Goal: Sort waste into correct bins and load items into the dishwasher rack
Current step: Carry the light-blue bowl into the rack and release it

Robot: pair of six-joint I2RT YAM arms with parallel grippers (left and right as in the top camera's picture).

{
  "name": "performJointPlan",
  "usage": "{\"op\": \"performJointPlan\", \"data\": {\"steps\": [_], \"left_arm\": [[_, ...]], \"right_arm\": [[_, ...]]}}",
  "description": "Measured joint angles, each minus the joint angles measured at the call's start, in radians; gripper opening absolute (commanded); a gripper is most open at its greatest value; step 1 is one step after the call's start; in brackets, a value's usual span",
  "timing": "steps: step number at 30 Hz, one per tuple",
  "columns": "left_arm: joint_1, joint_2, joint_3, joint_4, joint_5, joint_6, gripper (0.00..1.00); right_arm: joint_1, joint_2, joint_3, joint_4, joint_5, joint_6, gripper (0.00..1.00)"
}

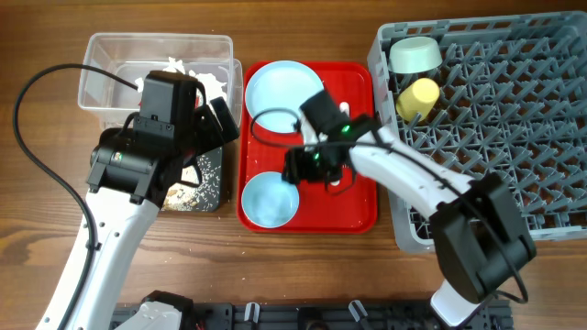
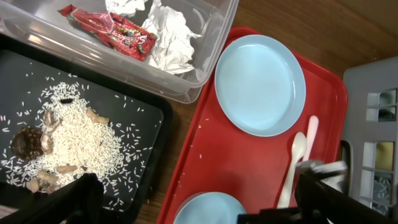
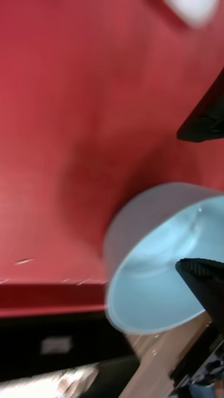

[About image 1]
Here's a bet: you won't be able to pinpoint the clear plastic waste bin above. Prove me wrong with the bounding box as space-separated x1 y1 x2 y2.
77 32 243 130

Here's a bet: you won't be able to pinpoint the white tissue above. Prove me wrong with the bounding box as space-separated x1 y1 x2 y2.
188 70 227 105
134 57 186 93

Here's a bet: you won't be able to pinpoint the light blue bowl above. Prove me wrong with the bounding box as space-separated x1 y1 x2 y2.
240 171 300 229

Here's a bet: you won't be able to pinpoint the pink plastic fork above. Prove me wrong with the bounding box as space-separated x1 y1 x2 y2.
339 102 349 113

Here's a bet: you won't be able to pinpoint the light blue plate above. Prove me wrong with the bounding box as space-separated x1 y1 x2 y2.
245 60 324 134

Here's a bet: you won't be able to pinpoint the green bowl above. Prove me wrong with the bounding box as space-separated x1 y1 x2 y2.
388 37 443 74

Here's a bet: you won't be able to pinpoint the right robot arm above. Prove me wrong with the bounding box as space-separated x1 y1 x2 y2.
282 90 537 328

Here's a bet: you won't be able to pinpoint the red serving tray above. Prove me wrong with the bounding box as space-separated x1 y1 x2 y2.
238 61 378 235

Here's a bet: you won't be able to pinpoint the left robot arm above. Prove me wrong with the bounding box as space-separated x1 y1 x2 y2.
38 71 238 329

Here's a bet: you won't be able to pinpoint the grey dishwasher rack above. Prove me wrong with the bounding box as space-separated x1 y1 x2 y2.
367 11 586 241

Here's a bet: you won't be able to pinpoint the rice and food leftovers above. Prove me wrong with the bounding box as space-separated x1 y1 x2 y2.
162 148 223 213

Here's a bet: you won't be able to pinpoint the black plastic tray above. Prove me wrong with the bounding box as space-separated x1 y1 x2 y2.
86 127 222 217

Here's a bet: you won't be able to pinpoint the yellow plastic cup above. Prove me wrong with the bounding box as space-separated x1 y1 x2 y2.
395 78 440 122

